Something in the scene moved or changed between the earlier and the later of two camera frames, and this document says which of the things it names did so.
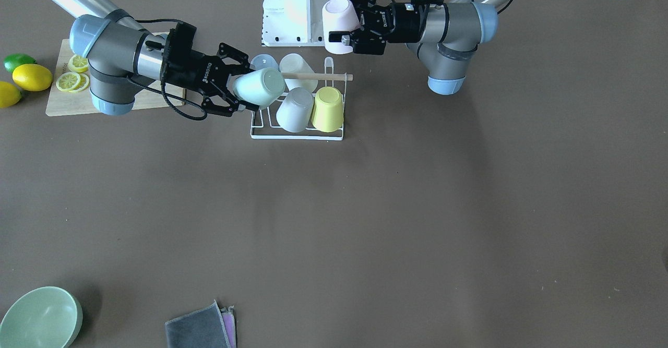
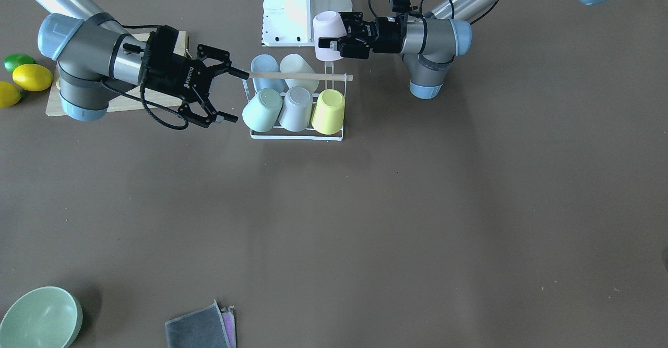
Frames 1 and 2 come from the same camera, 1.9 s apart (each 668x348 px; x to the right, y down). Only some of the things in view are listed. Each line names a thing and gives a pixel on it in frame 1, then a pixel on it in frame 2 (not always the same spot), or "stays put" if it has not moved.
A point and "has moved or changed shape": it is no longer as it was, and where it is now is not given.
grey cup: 295,111 stays put
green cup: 259,88 -> 261,112
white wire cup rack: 332,80 stays put
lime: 12,61 stays put
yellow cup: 327,110 stays put
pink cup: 338,14 has moved or changed shape
